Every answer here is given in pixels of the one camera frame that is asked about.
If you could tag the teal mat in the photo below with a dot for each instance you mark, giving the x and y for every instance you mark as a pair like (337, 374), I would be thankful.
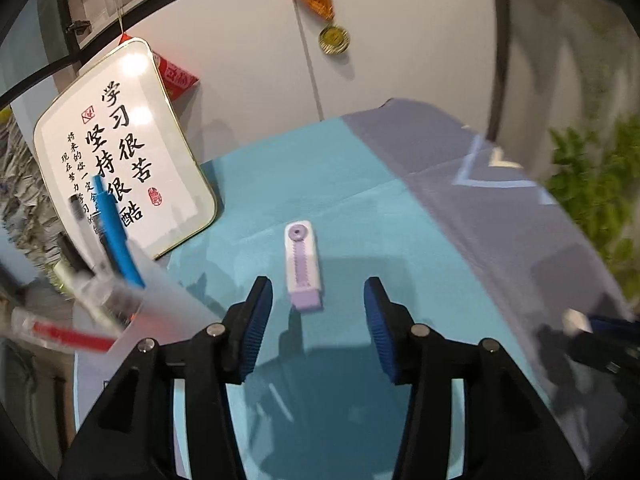
(350, 200)

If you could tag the white pen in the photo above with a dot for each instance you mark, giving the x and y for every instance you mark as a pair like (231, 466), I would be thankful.
(67, 278)

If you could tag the red hanging ornament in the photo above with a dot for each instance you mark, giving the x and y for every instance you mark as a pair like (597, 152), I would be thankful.
(126, 38)

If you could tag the gold medal with orange ribbon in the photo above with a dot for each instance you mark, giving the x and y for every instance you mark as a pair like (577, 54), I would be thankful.
(334, 40)

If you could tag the clear red pen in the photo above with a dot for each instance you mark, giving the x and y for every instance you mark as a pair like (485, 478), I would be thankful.
(65, 335)

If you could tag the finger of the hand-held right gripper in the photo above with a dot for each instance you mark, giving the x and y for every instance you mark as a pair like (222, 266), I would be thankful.
(600, 347)

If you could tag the blue pen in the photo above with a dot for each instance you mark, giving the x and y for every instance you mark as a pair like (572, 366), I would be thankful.
(112, 225)

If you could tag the red printed box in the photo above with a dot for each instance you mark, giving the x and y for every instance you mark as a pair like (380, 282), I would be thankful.
(177, 80)

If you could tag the green plant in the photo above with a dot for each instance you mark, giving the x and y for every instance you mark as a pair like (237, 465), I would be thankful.
(600, 185)

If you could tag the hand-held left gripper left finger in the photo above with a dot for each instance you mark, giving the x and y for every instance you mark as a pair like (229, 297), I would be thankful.
(260, 325)

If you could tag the black silver pen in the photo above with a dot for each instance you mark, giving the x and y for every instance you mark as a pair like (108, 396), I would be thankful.
(77, 207)

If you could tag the purple white eraser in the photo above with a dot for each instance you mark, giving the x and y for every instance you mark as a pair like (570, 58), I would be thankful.
(302, 260)

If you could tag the white framed calligraphy sign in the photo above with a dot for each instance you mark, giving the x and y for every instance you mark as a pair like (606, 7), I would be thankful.
(140, 125)

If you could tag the frosted plastic pen cup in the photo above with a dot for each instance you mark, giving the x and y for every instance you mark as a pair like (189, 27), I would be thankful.
(165, 305)

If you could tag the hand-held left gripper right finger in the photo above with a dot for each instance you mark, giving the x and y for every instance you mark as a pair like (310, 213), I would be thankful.
(380, 330)

